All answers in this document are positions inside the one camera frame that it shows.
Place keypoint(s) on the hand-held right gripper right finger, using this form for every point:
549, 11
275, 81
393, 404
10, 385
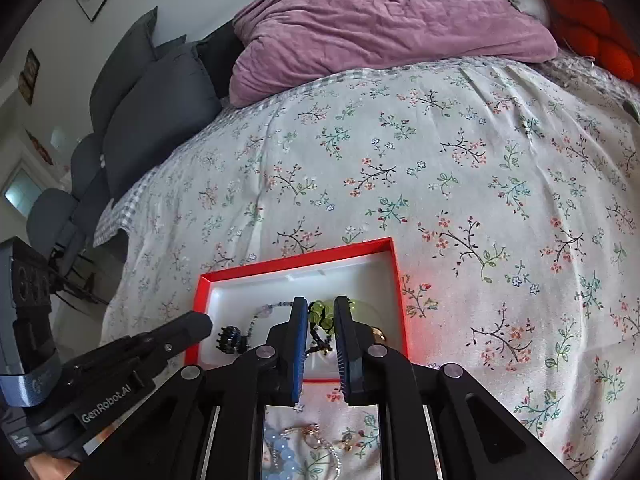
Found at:
342, 350

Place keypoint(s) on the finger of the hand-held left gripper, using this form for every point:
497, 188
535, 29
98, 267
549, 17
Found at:
170, 337

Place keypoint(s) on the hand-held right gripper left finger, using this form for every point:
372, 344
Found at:
299, 345

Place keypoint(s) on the black hair claw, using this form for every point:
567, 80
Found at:
231, 338

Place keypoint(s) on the red cardboard box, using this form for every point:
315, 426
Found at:
350, 280

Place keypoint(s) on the small gold earring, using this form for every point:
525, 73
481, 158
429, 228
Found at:
348, 443

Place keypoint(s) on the gold bead charm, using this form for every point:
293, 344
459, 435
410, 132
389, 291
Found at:
378, 334

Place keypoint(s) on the floral bedsheet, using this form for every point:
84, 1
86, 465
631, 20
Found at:
450, 185

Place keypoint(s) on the large dark grey pillow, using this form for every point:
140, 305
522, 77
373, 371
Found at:
160, 115

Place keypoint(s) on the black pillow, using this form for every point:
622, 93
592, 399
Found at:
220, 60

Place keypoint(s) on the pink pillow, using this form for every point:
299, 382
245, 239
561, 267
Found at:
390, 20

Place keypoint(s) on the orange knot cushion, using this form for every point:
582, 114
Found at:
595, 30

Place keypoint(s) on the red wall sign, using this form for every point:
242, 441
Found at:
40, 149

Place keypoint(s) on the dark wall sign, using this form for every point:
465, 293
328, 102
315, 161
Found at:
29, 76

